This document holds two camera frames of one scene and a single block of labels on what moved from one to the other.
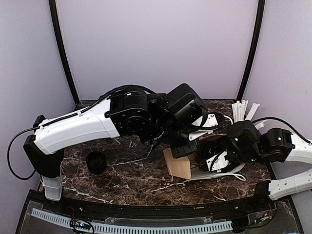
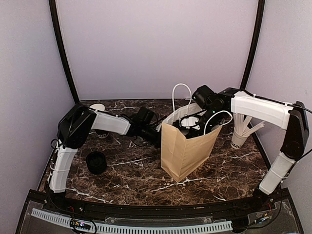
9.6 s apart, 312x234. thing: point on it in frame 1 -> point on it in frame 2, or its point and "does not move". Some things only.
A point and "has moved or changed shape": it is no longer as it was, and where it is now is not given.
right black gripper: (215, 144) -> (197, 133)
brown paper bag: (185, 167) has moved or changed shape
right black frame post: (260, 11) does not move
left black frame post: (72, 75) does not move
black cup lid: (96, 162) does not move
